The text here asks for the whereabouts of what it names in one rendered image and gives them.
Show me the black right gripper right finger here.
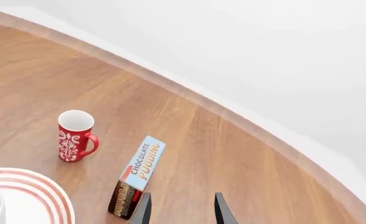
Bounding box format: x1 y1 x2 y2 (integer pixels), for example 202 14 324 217
214 192 240 224

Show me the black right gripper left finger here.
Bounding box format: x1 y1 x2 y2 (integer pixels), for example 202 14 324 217
127 192 153 224

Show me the chocolate pudding box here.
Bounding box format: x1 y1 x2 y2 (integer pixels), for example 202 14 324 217
107 135 167 220

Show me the white plate with red rings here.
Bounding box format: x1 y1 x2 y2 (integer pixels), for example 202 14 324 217
0 167 76 224

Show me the red patterned mug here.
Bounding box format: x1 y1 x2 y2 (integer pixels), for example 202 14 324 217
57 109 100 163

